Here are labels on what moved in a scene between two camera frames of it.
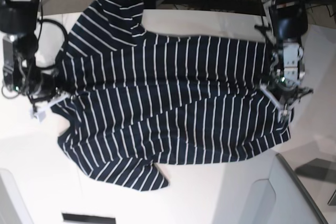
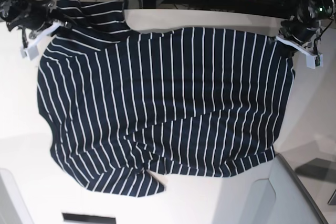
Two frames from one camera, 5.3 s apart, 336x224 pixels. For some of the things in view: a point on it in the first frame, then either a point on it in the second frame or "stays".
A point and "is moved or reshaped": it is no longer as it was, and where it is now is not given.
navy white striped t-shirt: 136,100 is moved or reshaped
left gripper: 43,88 → 36,18
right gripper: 290,96 → 302,32
